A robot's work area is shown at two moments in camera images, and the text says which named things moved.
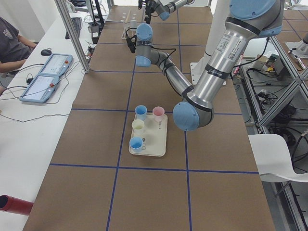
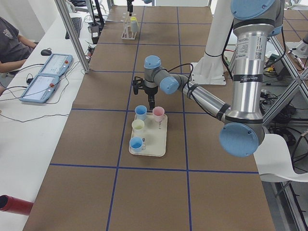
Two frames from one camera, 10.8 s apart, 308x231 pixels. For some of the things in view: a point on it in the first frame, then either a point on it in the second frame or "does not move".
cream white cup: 137,125 does not move
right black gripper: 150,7 to 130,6
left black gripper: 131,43 to 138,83
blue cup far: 140,112 does not move
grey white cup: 133,24 does not move
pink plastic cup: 158,112 does not move
